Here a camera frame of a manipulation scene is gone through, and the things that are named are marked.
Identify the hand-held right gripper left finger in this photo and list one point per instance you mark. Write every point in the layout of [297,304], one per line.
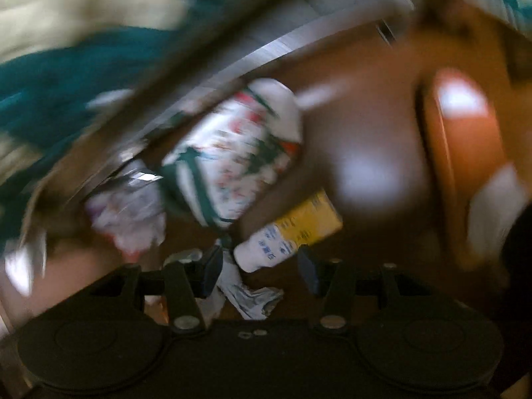
[212,267]

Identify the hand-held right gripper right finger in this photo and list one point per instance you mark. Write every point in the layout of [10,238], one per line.
[308,269]

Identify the yellow and white plastic bottle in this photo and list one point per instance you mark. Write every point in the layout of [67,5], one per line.
[291,232]

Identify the silver purple wrapper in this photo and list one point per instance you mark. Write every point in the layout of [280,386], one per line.
[129,216]

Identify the crumpled white paper wrapper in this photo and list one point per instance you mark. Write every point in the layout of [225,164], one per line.
[249,297]

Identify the white printed plastic bag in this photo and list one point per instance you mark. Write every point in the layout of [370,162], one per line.
[237,149]

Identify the brown open-toe slipper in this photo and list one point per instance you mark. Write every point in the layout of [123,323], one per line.
[461,149]

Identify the white cloth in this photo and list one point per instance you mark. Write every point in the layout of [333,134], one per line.
[494,212]

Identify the person's white-socked foot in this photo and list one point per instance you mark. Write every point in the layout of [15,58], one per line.
[459,97]

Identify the teal and cream zigzag blanket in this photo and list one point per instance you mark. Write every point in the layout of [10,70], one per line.
[62,62]

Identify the metal bed frame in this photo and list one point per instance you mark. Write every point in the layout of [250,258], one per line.
[266,50]

